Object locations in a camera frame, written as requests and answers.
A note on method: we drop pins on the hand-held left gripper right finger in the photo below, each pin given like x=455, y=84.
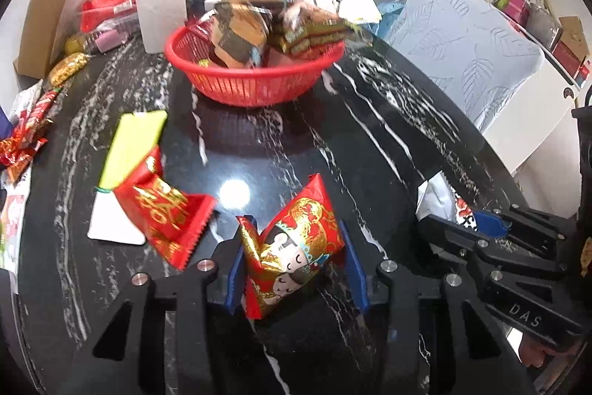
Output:
x=357, y=274

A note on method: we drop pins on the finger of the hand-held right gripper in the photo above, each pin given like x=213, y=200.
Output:
x=458, y=237
x=522, y=224

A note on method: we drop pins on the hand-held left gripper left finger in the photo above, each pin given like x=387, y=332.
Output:
x=233, y=279

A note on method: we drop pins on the white snack packet red print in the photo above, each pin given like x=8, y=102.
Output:
x=441, y=198

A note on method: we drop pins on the red gold cartoon snack packet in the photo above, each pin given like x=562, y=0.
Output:
x=291, y=247

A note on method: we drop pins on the red plastic basket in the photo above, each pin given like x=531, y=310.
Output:
x=240, y=87

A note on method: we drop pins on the sandwich cracker snack packet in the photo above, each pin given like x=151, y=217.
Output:
x=240, y=34

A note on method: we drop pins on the brown snack bag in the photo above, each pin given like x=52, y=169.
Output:
x=314, y=29

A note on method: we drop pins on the person's right hand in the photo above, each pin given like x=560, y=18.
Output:
x=532, y=351

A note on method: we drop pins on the red packet gold lettering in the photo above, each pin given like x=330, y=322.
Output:
x=162, y=210

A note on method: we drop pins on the white cabinet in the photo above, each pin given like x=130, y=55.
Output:
x=532, y=122

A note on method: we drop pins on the white paper sheet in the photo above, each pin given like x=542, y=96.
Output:
x=108, y=224

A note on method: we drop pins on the yellow-green packet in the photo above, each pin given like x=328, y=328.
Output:
x=134, y=145

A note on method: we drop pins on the chair with pale blue cover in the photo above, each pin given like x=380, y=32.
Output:
x=467, y=52

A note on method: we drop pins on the pink box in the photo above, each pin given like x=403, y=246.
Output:
x=517, y=6

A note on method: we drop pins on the white pink snack packet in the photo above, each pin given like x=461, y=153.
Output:
x=9, y=219

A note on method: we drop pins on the blue cloth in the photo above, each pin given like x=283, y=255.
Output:
x=391, y=12

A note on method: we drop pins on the yellow white bag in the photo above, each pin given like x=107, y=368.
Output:
x=363, y=6

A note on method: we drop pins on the red gold candy packet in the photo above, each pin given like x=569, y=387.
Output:
x=16, y=149

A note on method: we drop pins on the red stick snack packet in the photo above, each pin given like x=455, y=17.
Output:
x=44, y=108

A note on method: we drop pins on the red plastic container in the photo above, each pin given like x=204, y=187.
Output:
x=108, y=8

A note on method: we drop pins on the cardboard box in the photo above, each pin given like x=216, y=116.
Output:
x=51, y=6

